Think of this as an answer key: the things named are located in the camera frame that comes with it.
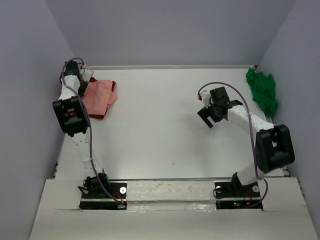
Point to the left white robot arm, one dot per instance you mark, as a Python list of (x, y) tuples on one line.
[(74, 120)]

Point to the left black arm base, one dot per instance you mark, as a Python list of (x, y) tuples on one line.
[(112, 198)]

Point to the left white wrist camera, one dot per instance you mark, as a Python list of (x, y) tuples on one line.
[(87, 74)]

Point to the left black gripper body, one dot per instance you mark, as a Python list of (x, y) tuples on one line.
[(82, 87)]

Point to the aluminium rear table rail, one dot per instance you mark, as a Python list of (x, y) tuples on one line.
[(169, 67)]

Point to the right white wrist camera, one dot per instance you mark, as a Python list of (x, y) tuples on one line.
[(205, 97)]

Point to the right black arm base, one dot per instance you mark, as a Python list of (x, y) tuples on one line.
[(231, 195)]

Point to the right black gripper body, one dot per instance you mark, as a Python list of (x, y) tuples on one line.
[(213, 112)]

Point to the crumpled green t-shirt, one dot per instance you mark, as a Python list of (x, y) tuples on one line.
[(263, 90)]

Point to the folded red t-shirt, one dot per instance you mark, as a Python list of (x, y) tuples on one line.
[(105, 95)]

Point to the pink polo shirt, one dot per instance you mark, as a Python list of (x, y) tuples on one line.
[(89, 99)]

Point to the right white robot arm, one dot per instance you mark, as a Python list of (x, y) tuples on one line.
[(271, 144)]

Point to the white foam block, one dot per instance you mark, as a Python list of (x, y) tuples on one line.
[(170, 190)]

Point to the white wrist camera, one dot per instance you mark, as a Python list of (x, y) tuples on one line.
[(205, 97), (87, 74)]

